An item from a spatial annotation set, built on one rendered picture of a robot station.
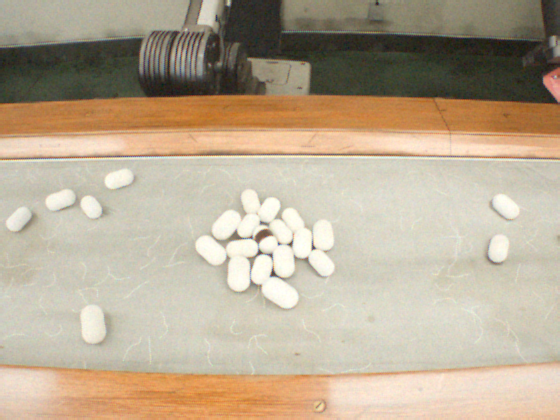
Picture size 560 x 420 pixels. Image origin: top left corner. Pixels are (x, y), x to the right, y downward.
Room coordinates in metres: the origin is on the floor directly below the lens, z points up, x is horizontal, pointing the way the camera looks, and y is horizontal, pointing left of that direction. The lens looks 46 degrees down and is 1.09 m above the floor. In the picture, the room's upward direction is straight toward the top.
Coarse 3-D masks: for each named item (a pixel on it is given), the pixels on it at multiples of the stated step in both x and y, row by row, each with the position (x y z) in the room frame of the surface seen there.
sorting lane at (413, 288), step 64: (0, 192) 0.37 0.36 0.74; (128, 192) 0.37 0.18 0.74; (192, 192) 0.37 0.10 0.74; (256, 192) 0.37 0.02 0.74; (320, 192) 0.37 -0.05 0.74; (384, 192) 0.37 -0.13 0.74; (448, 192) 0.37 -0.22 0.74; (512, 192) 0.37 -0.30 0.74; (0, 256) 0.26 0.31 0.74; (64, 256) 0.27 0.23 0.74; (128, 256) 0.27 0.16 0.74; (192, 256) 0.27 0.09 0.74; (256, 256) 0.27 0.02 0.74; (384, 256) 0.27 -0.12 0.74; (448, 256) 0.27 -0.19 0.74; (512, 256) 0.27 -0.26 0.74; (0, 320) 0.19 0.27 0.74; (64, 320) 0.19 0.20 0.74; (128, 320) 0.19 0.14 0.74; (192, 320) 0.19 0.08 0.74; (256, 320) 0.20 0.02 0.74; (320, 320) 0.19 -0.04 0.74; (384, 320) 0.19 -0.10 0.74; (448, 320) 0.19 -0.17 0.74; (512, 320) 0.19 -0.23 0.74
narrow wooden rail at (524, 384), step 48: (0, 384) 0.11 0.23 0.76; (48, 384) 0.12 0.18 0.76; (96, 384) 0.12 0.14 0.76; (144, 384) 0.12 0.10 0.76; (192, 384) 0.12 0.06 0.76; (240, 384) 0.12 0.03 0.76; (288, 384) 0.12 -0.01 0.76; (336, 384) 0.12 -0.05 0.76; (384, 384) 0.12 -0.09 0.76; (432, 384) 0.12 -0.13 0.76; (480, 384) 0.12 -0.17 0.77; (528, 384) 0.11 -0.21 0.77
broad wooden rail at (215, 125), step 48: (192, 96) 0.55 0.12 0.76; (240, 96) 0.54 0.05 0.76; (288, 96) 0.54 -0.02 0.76; (336, 96) 0.54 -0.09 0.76; (0, 144) 0.45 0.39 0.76; (48, 144) 0.45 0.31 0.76; (96, 144) 0.45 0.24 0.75; (144, 144) 0.45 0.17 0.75; (192, 144) 0.45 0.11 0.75; (240, 144) 0.44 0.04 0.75; (288, 144) 0.44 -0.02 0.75; (336, 144) 0.45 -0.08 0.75; (384, 144) 0.45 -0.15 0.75; (432, 144) 0.45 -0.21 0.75; (480, 144) 0.45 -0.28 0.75; (528, 144) 0.45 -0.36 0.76
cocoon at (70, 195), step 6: (60, 192) 0.35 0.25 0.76; (66, 192) 0.35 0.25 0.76; (72, 192) 0.35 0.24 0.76; (48, 198) 0.34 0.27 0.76; (54, 198) 0.34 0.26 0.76; (60, 198) 0.34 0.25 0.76; (66, 198) 0.34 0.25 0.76; (72, 198) 0.34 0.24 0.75; (48, 204) 0.33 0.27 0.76; (54, 204) 0.33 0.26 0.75; (60, 204) 0.33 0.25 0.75; (66, 204) 0.34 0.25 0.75; (54, 210) 0.33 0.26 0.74
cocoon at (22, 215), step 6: (18, 210) 0.32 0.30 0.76; (24, 210) 0.32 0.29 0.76; (12, 216) 0.31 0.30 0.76; (18, 216) 0.31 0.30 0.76; (24, 216) 0.31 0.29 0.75; (30, 216) 0.32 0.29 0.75; (6, 222) 0.30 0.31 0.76; (12, 222) 0.30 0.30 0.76; (18, 222) 0.30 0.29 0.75; (24, 222) 0.31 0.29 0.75; (12, 228) 0.30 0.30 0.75; (18, 228) 0.30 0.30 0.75
